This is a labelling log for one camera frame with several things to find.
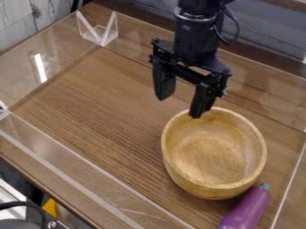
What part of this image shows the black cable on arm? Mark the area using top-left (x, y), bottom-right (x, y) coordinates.
top-left (211, 5), bottom-right (242, 46)

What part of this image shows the purple toy eggplant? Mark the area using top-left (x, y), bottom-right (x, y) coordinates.
top-left (218, 182), bottom-right (270, 229)

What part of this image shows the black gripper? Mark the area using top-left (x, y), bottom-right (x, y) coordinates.
top-left (150, 6), bottom-right (233, 119)

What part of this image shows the yellow and black equipment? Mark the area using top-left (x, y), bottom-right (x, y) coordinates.
top-left (42, 198), bottom-right (75, 229)

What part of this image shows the brown wooden bowl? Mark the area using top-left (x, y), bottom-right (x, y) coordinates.
top-left (160, 106), bottom-right (267, 200)

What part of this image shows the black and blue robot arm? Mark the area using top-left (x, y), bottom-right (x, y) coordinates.
top-left (150, 0), bottom-right (233, 119)

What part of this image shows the black cable lower left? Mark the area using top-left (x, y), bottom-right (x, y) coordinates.
top-left (0, 200), bottom-right (46, 229)

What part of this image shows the clear acrylic front wall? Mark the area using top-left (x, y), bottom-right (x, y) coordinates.
top-left (0, 101), bottom-right (194, 229)

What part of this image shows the clear acrylic corner bracket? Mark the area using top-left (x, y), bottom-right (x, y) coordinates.
top-left (75, 12), bottom-right (119, 47)

